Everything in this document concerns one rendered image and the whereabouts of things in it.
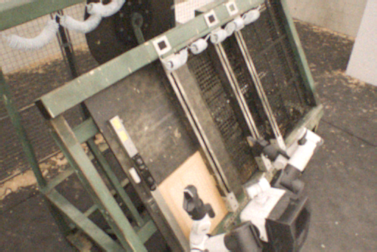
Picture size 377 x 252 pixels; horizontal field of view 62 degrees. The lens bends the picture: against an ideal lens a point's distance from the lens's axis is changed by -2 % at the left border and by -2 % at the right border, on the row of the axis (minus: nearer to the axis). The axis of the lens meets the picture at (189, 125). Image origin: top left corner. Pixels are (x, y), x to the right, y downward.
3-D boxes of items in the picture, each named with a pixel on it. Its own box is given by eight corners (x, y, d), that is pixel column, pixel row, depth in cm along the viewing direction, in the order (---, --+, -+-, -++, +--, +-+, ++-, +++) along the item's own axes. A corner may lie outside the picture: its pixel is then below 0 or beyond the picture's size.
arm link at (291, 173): (308, 175, 171) (294, 196, 171) (301, 172, 180) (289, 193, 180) (291, 163, 171) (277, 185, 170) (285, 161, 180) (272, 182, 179)
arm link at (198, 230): (192, 208, 149) (190, 223, 159) (199, 225, 143) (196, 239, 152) (205, 205, 151) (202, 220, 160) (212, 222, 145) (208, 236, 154)
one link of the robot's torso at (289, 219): (323, 231, 170) (311, 180, 156) (295, 281, 150) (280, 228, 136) (275, 218, 191) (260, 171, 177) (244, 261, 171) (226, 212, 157)
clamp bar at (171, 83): (224, 212, 211) (253, 218, 193) (141, 46, 175) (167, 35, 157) (233, 203, 217) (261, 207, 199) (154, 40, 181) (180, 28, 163)
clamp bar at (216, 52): (258, 172, 238) (286, 173, 220) (192, 20, 202) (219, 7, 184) (265, 163, 243) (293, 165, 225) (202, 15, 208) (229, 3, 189)
